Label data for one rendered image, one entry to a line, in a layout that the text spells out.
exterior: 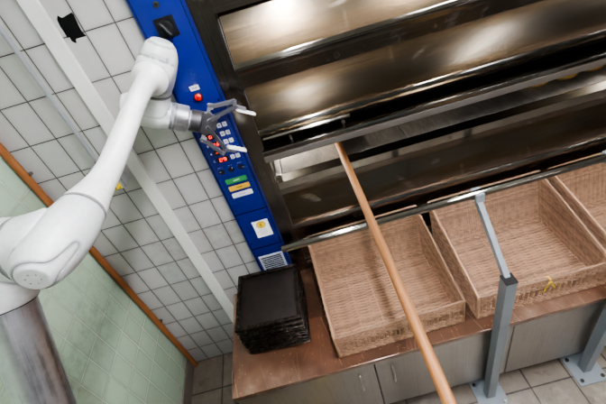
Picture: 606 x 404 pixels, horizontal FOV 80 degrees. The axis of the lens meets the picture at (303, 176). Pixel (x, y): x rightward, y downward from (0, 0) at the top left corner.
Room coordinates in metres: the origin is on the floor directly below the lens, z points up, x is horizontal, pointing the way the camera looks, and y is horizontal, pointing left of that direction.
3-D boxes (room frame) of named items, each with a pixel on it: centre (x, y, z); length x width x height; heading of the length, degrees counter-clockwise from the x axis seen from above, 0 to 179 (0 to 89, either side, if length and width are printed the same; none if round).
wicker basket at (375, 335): (0.99, -0.20, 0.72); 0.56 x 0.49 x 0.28; 89
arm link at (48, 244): (0.58, 0.51, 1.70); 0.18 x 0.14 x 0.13; 171
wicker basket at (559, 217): (0.97, -0.80, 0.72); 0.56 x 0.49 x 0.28; 88
